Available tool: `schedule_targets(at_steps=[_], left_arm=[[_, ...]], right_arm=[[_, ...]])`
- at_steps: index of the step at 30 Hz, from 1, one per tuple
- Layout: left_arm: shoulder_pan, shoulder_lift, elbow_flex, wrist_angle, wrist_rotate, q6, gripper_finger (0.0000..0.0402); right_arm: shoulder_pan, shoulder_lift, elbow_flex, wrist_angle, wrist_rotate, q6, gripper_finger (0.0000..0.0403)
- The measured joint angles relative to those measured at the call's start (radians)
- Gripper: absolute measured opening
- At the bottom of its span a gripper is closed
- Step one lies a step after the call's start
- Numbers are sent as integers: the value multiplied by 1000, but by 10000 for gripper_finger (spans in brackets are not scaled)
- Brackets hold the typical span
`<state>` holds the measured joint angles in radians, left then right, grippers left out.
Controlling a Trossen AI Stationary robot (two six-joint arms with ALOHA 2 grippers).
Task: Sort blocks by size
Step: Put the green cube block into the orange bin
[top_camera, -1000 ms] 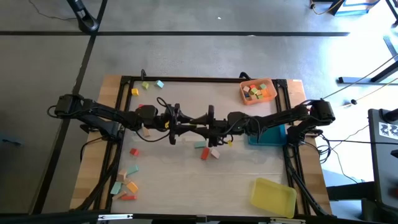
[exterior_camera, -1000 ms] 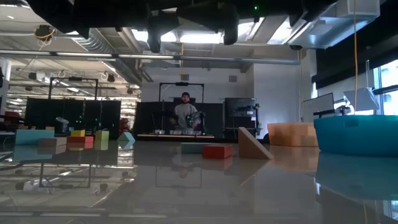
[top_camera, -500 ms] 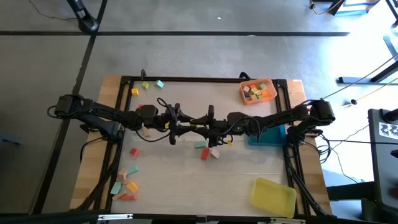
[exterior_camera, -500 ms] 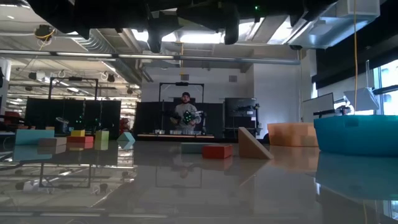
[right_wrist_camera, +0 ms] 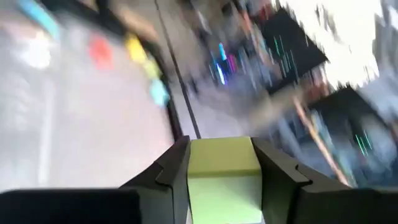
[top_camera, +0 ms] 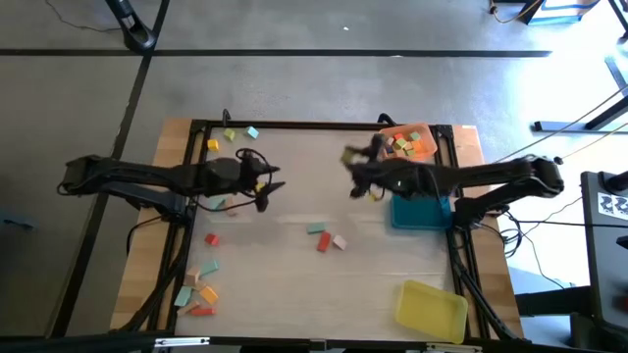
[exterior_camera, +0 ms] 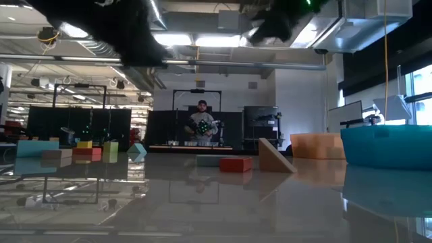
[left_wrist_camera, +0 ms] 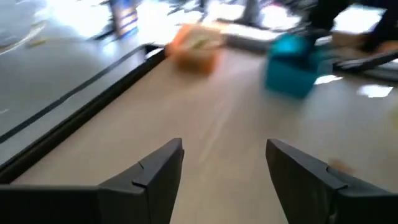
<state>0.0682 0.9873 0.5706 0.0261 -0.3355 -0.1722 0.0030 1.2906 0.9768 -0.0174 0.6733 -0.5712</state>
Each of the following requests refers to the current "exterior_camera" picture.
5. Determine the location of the grey-green wooden block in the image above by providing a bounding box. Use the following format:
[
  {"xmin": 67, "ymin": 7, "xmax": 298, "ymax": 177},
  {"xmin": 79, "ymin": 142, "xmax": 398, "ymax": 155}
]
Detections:
[{"xmin": 195, "ymin": 154, "xmax": 223, "ymax": 167}]

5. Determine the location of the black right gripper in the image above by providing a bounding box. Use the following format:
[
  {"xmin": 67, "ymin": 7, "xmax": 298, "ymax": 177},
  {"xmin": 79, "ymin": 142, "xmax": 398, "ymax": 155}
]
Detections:
[{"xmin": 249, "ymin": 0, "xmax": 327, "ymax": 45}]

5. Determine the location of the grey ceiling box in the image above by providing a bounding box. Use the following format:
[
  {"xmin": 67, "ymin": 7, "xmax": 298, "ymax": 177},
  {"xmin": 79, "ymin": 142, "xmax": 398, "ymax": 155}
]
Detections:
[{"xmin": 217, "ymin": 9, "xmax": 241, "ymax": 31}]

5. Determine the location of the round silver duct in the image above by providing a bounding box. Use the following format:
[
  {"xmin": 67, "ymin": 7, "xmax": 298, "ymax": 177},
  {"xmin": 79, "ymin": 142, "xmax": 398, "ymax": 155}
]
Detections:
[{"xmin": 148, "ymin": 0, "xmax": 169, "ymax": 30}]

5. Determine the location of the ribbed silver duct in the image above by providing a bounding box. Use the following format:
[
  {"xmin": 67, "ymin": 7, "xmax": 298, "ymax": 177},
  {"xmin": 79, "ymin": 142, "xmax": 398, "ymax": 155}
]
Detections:
[{"xmin": 60, "ymin": 22, "xmax": 159, "ymax": 91}]

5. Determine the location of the person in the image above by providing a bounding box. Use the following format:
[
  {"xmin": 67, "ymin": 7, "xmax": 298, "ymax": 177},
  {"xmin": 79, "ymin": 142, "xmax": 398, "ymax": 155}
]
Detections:
[{"xmin": 184, "ymin": 99, "xmax": 219, "ymax": 142}]

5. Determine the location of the black metal station frame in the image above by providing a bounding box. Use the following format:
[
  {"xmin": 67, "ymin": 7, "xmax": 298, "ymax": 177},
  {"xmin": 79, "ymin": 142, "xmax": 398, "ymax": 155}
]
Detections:
[
  {"xmin": 172, "ymin": 88, "xmax": 223, "ymax": 112},
  {"xmin": 52, "ymin": 82, "xmax": 108, "ymax": 109}
]

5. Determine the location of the horizontal silver pipe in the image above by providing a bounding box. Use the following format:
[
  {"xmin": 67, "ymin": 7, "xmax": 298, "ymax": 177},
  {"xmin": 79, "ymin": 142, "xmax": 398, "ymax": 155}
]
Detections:
[{"xmin": 0, "ymin": 53, "xmax": 327, "ymax": 71}]

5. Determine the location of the beige rectangular wooden block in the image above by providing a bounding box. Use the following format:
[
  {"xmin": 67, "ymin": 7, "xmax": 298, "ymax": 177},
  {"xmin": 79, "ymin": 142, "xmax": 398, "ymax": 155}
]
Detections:
[{"xmin": 40, "ymin": 148, "xmax": 74, "ymax": 160}]

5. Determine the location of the white monitor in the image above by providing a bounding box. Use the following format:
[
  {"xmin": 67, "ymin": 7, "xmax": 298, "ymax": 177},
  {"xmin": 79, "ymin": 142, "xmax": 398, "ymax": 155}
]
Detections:
[{"xmin": 327, "ymin": 100, "xmax": 365, "ymax": 134}]

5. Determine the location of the bright window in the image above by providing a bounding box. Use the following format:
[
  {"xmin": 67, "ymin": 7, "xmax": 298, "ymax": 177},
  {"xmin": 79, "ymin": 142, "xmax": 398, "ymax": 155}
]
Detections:
[{"xmin": 404, "ymin": 63, "xmax": 432, "ymax": 126}]

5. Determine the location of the white angled panel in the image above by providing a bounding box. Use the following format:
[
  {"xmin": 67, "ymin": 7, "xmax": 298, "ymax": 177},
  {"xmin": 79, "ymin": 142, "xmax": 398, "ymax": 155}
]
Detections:
[{"xmin": 372, "ymin": 94, "xmax": 413, "ymax": 122}]

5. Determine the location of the yellow ceiling cable reel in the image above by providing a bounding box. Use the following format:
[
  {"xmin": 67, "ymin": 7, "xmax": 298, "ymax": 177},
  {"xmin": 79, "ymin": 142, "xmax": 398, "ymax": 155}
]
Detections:
[{"xmin": 36, "ymin": 26, "xmax": 61, "ymax": 45}]

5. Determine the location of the red background object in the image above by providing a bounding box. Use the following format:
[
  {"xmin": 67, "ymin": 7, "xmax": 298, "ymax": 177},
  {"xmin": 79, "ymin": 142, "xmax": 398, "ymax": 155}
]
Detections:
[{"xmin": 130, "ymin": 127, "xmax": 142, "ymax": 146}]

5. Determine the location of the black equipment cabinet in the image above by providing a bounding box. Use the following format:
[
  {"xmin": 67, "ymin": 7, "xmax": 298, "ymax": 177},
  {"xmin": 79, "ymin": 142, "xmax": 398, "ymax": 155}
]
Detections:
[{"xmin": 242, "ymin": 105, "xmax": 281, "ymax": 152}]

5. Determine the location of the ceiling light fixture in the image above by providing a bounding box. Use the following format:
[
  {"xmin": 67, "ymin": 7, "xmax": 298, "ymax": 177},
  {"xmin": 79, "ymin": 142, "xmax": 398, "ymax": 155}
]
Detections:
[
  {"xmin": 194, "ymin": 33, "xmax": 242, "ymax": 49},
  {"xmin": 151, "ymin": 31, "xmax": 194, "ymax": 47}
]

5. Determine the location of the red rectangular wooden block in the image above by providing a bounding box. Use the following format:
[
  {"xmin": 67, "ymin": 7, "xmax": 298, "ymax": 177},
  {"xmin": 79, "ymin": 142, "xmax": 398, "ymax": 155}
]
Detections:
[{"xmin": 219, "ymin": 156, "xmax": 254, "ymax": 173}]

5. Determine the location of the teal triangular wooden block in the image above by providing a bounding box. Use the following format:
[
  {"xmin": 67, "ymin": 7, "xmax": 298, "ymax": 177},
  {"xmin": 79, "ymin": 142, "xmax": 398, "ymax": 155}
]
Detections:
[{"xmin": 126, "ymin": 142, "xmax": 148, "ymax": 155}]

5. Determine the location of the teal plastic bin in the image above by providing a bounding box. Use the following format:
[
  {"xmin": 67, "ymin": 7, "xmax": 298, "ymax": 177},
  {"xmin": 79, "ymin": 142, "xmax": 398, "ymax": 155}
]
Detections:
[{"xmin": 340, "ymin": 124, "xmax": 432, "ymax": 171}]

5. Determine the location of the orange wooden block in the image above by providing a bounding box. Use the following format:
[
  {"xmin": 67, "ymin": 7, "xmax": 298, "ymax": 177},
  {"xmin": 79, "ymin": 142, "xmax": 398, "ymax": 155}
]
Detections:
[{"xmin": 290, "ymin": 132, "xmax": 347, "ymax": 160}]

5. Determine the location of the large silver ventilation duct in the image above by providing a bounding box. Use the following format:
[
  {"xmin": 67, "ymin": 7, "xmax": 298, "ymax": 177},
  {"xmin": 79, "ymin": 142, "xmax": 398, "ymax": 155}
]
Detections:
[{"xmin": 312, "ymin": 0, "xmax": 413, "ymax": 54}]

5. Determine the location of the teal rectangular wooden block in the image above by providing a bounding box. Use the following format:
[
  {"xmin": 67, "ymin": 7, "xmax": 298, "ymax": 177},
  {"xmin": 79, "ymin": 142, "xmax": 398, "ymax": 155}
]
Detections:
[{"xmin": 16, "ymin": 140, "xmax": 61, "ymax": 159}]

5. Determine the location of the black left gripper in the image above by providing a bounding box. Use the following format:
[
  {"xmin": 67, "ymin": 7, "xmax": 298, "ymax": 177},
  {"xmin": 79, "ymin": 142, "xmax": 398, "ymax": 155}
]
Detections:
[{"xmin": 57, "ymin": 0, "xmax": 171, "ymax": 67}]

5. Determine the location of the yellow cable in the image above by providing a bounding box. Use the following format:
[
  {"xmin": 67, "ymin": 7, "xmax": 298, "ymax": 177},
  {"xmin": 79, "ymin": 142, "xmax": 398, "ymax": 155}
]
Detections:
[{"xmin": 383, "ymin": 0, "xmax": 389, "ymax": 126}]

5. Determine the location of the beige wooden wedge block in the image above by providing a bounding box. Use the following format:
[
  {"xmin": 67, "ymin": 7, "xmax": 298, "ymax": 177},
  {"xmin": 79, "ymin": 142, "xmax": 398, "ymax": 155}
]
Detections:
[{"xmin": 258, "ymin": 137, "xmax": 298, "ymax": 174}]

